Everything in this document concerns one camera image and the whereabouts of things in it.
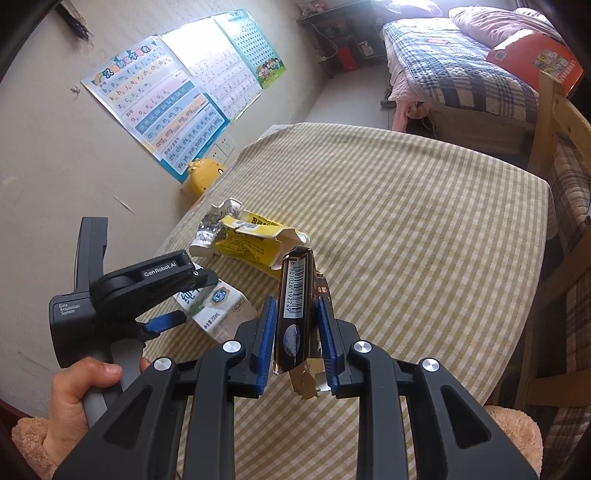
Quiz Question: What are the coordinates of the white milk carton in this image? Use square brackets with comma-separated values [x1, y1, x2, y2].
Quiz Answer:
[173, 277, 257, 342]

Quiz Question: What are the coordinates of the brown plaid chair cushion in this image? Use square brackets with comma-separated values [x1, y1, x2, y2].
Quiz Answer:
[547, 143, 591, 259]

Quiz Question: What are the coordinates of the dark wall hanging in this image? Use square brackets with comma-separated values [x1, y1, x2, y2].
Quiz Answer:
[58, 0, 95, 44]

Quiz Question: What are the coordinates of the torn grey printed carton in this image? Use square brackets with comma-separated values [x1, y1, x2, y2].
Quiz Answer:
[189, 198, 243, 257]

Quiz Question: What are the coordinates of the dark shelf unit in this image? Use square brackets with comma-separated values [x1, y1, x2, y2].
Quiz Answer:
[295, 0, 389, 79]

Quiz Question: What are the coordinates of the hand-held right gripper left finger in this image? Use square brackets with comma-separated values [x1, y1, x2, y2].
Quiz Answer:
[52, 295, 279, 480]

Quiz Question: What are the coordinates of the pink pillow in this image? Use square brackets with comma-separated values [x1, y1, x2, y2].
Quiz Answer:
[450, 6, 571, 47]

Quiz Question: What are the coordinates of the bed with plaid quilt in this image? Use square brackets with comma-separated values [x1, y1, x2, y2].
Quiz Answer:
[381, 16, 539, 155]

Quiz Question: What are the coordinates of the dark brown cigarette box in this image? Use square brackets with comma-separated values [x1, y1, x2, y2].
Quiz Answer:
[272, 246, 333, 400]

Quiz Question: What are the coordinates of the person's right leg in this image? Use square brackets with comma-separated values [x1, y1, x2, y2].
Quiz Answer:
[482, 405, 543, 480]

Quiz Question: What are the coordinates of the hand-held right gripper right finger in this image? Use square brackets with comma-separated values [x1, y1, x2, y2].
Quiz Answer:
[315, 298, 539, 480]

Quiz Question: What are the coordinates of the teal chart wall poster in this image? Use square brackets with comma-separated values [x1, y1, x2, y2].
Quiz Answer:
[215, 9, 288, 89]

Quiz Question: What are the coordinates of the torn yellow cardboard box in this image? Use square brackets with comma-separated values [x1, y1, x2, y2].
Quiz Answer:
[217, 210, 311, 280]

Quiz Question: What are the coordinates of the white chart wall poster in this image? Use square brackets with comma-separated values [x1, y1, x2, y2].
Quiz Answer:
[159, 21, 266, 123]

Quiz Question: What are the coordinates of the yellow plastic toy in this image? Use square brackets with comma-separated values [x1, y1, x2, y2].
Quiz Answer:
[180, 157, 225, 197]

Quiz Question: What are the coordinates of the blue striped wall poster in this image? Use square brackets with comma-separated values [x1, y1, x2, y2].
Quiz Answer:
[81, 36, 232, 177]

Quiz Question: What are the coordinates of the person's left forearm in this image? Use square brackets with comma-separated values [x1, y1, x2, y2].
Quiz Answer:
[11, 415, 58, 480]

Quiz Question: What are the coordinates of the white wall socket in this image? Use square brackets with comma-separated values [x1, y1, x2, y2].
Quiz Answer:
[205, 136, 236, 164]

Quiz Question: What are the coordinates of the person's left hand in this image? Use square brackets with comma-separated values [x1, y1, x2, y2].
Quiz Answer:
[44, 357, 151, 462]

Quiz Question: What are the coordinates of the red cardboard box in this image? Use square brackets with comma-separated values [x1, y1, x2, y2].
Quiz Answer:
[486, 30, 585, 95]

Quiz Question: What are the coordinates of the wooden chair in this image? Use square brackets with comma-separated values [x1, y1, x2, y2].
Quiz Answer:
[515, 69, 591, 411]

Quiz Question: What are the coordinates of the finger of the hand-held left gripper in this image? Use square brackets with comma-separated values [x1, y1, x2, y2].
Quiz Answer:
[131, 310, 188, 343]
[139, 269, 221, 319]

